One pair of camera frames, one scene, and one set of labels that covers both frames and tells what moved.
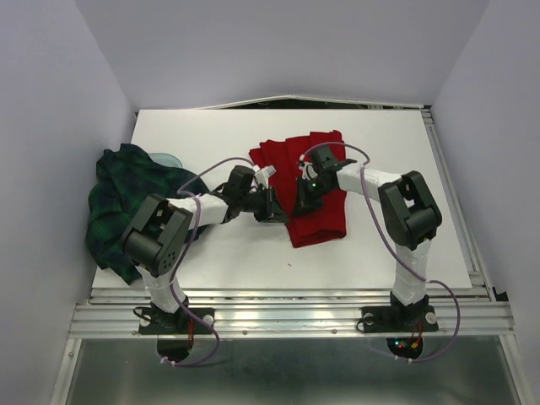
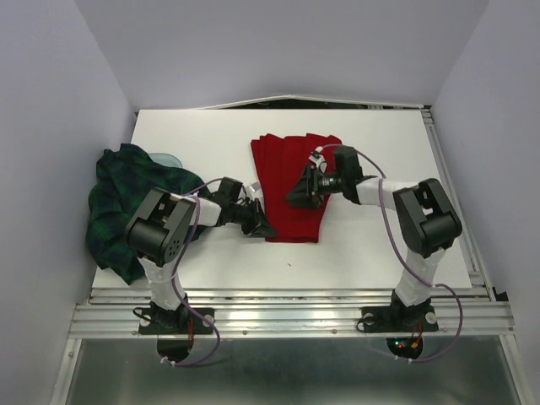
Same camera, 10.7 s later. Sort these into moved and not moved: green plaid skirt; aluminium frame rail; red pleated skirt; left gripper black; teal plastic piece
Moved: red pleated skirt; left gripper black
Not moved: green plaid skirt; teal plastic piece; aluminium frame rail
